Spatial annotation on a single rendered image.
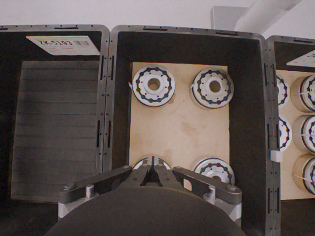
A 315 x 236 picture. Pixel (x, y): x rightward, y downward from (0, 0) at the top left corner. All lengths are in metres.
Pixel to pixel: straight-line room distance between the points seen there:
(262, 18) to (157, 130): 0.47
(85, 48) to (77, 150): 0.24
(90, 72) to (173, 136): 0.28
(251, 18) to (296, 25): 0.35
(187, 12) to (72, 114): 0.58
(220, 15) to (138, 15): 0.33
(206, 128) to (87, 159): 0.32
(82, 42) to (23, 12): 0.54
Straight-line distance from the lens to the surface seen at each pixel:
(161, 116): 0.29
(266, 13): 0.54
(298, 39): 0.39
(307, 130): 0.47
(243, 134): 0.32
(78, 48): 0.34
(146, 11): 0.63
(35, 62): 0.47
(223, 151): 0.35
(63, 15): 0.72
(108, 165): 0.22
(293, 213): 0.46
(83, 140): 0.35
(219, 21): 0.62
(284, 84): 0.44
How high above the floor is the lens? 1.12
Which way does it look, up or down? 86 degrees down
